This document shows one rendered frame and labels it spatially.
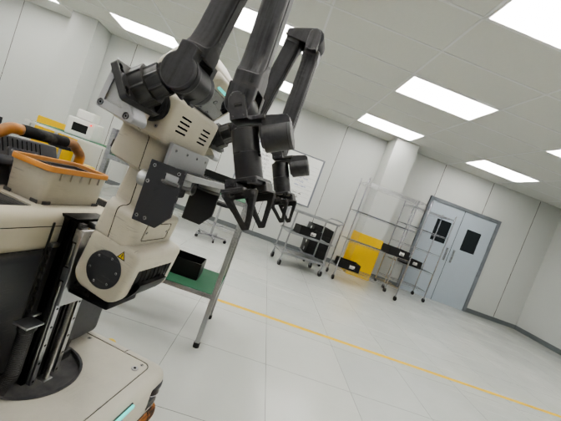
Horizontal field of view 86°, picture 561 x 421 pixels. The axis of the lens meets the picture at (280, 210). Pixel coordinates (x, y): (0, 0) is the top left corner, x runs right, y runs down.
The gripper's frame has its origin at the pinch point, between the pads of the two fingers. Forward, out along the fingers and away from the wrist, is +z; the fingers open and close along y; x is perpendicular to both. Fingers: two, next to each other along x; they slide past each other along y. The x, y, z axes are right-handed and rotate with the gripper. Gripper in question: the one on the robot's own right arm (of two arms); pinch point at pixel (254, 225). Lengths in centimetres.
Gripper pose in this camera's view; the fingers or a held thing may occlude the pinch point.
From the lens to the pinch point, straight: 62.1
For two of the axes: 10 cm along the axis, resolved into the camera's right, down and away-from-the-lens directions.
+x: -9.6, 1.0, 2.6
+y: 2.6, 0.1, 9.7
